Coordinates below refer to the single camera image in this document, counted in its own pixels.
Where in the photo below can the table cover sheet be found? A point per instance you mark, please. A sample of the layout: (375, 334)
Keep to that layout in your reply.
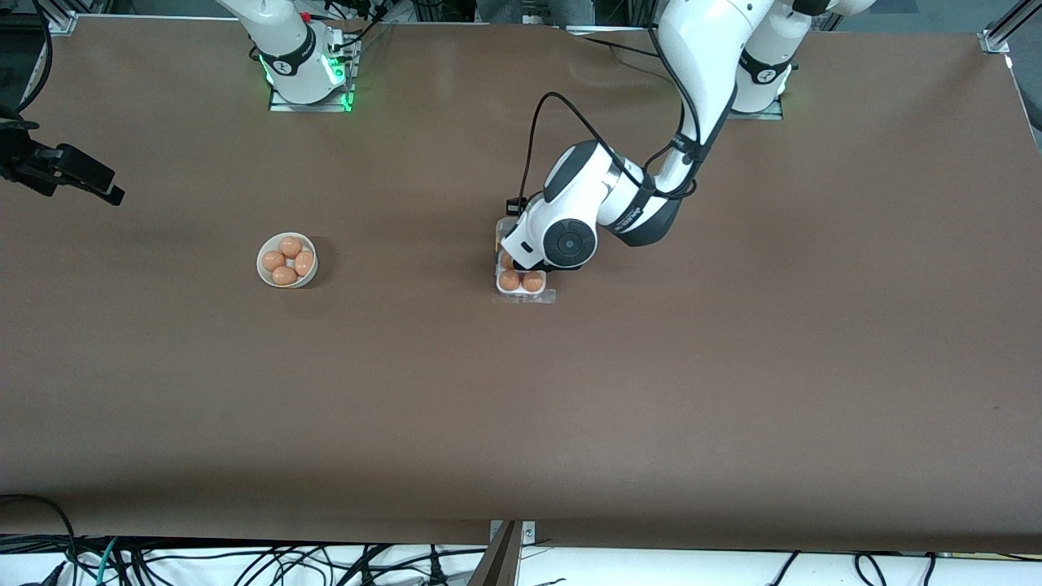
(521, 407)

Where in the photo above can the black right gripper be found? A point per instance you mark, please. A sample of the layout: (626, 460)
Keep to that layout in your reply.
(26, 159)

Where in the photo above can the grey camera pole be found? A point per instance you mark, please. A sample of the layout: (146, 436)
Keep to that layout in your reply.
(498, 561)

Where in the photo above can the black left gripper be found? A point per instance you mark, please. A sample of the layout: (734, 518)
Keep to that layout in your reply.
(519, 265)

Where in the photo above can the clear plastic egg box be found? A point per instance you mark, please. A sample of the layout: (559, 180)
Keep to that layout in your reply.
(537, 297)

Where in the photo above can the aluminium frame profile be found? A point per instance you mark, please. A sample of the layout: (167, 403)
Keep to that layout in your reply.
(63, 18)
(1000, 37)

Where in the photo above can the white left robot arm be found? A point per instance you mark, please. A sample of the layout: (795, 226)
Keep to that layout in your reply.
(700, 49)

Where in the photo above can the white round bowl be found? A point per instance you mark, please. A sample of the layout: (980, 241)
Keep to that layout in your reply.
(288, 262)

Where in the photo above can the metal pole bracket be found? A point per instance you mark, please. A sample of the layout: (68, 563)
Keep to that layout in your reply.
(528, 532)

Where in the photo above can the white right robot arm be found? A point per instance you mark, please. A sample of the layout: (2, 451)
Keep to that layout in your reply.
(289, 41)

